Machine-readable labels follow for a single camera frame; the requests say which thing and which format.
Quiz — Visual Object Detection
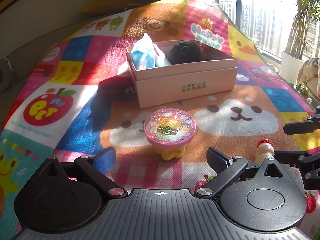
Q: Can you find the potted plant white pot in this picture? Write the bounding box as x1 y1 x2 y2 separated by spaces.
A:
280 0 319 84

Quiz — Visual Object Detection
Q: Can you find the small white yoghurt bottle toy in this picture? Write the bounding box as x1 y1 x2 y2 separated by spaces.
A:
254 139 274 163

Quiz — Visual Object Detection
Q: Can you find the grey neck pillow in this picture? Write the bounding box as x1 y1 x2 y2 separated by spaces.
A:
0 57 14 93

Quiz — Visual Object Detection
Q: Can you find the pink cardboard box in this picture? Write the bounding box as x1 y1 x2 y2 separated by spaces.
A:
126 45 238 108

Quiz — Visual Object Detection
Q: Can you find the pink glitter pudding cup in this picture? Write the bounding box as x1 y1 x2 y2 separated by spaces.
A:
143 108 196 161

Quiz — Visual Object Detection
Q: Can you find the blue white tissue pack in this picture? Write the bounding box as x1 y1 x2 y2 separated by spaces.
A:
130 33 171 70

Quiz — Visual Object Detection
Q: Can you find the colourful cartoon play mat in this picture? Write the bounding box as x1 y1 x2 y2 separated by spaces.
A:
1 0 319 239

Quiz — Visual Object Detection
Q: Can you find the yellow cushion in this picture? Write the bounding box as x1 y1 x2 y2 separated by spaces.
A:
80 0 138 17

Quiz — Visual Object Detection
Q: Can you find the black plush toy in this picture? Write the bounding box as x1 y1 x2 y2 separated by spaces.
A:
166 40 206 64

